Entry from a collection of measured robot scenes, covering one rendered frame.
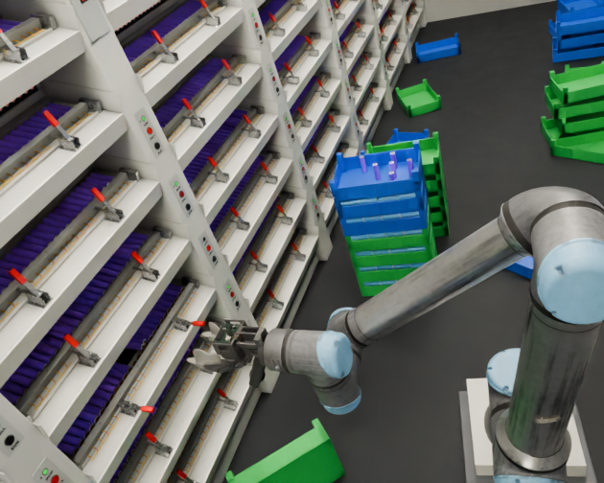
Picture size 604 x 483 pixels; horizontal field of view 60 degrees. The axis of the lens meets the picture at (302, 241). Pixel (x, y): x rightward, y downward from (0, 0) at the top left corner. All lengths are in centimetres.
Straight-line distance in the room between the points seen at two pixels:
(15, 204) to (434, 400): 133
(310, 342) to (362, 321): 16
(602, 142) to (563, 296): 208
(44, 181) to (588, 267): 96
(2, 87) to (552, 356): 107
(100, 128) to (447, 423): 129
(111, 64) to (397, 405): 130
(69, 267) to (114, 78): 44
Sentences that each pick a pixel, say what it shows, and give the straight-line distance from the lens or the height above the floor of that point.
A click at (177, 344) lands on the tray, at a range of 149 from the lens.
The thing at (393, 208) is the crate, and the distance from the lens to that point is 186.
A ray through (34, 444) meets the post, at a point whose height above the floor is 75.
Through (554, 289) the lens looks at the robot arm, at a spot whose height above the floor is 91.
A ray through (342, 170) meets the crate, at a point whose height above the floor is 49.
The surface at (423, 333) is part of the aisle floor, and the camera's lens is 199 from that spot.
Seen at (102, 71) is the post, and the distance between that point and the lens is 131.
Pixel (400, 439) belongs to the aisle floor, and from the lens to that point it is 176.
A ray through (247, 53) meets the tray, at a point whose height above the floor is 97.
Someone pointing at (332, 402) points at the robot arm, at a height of 57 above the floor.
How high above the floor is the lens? 151
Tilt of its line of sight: 37 degrees down
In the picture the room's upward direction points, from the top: 20 degrees counter-clockwise
